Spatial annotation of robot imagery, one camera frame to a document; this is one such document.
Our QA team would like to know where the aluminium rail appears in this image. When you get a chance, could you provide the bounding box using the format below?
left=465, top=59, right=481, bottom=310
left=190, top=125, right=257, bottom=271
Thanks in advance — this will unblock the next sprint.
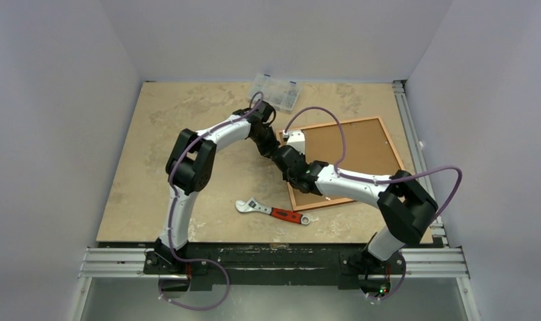
left=392, top=80, right=449, bottom=247
left=78, top=246, right=469, bottom=280

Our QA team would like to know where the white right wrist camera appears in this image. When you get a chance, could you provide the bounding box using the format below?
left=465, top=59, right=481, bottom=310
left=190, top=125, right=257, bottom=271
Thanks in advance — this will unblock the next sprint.
left=282, top=130, right=306, bottom=155

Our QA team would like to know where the aluminium right side rail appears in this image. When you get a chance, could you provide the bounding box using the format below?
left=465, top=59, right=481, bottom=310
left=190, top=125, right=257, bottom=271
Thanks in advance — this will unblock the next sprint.
left=392, top=80, right=449, bottom=247

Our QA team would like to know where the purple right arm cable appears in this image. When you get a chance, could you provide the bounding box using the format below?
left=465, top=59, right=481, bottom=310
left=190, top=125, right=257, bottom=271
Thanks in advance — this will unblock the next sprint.
left=282, top=106, right=463, bottom=303

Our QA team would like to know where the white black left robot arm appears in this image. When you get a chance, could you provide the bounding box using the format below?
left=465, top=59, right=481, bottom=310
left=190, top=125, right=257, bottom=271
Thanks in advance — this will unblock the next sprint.
left=154, top=100, right=278, bottom=274

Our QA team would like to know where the red handled adjustable wrench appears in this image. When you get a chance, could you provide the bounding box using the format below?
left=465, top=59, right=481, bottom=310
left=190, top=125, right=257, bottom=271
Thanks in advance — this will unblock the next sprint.
left=235, top=197, right=311, bottom=225

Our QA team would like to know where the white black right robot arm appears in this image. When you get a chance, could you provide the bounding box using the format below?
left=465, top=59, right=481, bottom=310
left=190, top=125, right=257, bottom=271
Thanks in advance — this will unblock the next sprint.
left=271, top=146, right=439, bottom=272

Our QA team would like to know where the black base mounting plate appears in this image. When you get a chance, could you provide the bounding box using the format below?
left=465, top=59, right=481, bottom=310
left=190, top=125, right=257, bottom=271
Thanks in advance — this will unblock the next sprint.
left=142, top=242, right=406, bottom=294

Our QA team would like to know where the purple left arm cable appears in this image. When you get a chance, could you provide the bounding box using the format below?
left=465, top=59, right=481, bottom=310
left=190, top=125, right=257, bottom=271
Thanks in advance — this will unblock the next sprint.
left=156, top=90, right=265, bottom=312

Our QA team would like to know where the aluminium front rail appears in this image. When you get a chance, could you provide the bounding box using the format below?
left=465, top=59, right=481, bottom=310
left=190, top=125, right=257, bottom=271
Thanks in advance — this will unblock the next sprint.
left=78, top=246, right=469, bottom=280

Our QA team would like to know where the red wooden photo frame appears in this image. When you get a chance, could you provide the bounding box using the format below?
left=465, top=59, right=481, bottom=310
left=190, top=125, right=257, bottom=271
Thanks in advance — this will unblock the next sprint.
left=287, top=117, right=405, bottom=211

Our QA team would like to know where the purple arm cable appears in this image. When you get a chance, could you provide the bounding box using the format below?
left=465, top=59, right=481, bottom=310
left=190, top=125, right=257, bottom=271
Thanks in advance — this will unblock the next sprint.
left=156, top=90, right=265, bottom=312
left=282, top=106, right=463, bottom=303

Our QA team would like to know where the clear plastic organizer box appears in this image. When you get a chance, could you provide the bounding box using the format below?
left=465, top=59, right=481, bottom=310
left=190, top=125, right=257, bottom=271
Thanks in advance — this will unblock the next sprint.
left=247, top=74, right=302, bottom=114

